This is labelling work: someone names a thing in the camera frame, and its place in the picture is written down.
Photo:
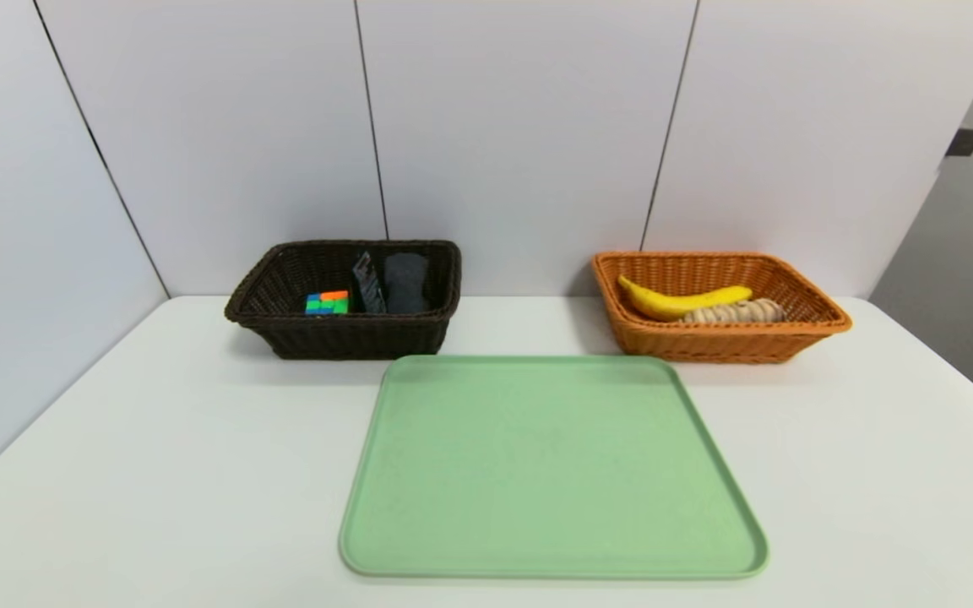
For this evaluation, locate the dark grey towel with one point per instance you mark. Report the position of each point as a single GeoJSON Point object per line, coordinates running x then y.
{"type": "Point", "coordinates": [406, 283]}

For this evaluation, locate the black cosmetic tube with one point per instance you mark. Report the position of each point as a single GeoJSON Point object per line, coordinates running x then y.
{"type": "Point", "coordinates": [368, 283]}

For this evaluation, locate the multicolour puzzle cube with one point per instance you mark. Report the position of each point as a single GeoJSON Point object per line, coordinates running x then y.
{"type": "Point", "coordinates": [328, 302]}

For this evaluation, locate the yellow banana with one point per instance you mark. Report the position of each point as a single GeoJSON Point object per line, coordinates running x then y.
{"type": "Point", "coordinates": [681, 301]}

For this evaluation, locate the striped twisted bread loaf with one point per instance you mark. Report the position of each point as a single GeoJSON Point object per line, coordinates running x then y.
{"type": "Point", "coordinates": [736, 312]}

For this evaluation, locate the dark brown wicker basket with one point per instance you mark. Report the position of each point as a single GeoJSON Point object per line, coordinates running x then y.
{"type": "Point", "coordinates": [343, 338]}

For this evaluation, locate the orange wicker basket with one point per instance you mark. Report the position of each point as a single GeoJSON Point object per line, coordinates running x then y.
{"type": "Point", "coordinates": [723, 342]}

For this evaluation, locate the light green plastic tray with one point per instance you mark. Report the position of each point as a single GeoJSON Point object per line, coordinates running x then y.
{"type": "Point", "coordinates": [554, 473]}

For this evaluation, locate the dark wall fixture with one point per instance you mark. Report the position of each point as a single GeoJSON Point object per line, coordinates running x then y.
{"type": "Point", "coordinates": [964, 142]}

